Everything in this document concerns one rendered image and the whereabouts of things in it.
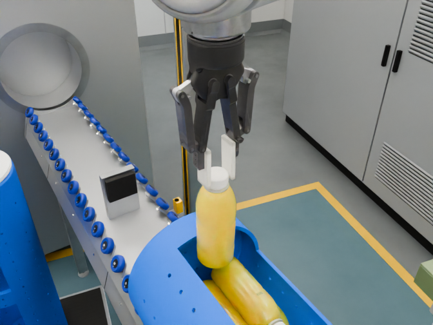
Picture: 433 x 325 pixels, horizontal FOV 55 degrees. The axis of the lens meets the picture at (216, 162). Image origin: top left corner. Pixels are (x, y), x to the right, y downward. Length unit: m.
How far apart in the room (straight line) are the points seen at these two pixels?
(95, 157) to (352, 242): 1.62
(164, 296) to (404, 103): 1.99
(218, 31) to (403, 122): 2.10
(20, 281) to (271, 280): 0.96
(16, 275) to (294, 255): 1.48
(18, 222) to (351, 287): 1.65
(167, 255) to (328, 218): 2.03
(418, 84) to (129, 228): 1.70
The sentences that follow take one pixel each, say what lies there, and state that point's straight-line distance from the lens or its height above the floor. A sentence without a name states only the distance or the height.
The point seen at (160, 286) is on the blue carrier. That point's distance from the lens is 0.78.
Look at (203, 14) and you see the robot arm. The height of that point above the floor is 1.71.
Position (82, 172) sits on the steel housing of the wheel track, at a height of 0.93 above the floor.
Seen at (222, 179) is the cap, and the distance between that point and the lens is 0.65.
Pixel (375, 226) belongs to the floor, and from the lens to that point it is 2.78.
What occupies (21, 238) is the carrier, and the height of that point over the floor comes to 0.80.
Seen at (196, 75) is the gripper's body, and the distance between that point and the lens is 0.55.
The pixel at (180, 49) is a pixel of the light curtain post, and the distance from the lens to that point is 1.34.
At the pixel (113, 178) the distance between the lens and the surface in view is 1.22.
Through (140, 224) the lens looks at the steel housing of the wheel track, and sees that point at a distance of 1.28.
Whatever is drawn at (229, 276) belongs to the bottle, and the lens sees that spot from 0.86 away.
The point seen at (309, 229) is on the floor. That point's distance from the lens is 2.64.
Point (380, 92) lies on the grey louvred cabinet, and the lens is 2.64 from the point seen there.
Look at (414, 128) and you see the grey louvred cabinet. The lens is 2.49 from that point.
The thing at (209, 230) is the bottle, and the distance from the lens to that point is 0.70.
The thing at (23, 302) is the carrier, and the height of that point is 0.54.
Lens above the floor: 1.79
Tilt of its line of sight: 35 degrees down
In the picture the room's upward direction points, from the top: straight up
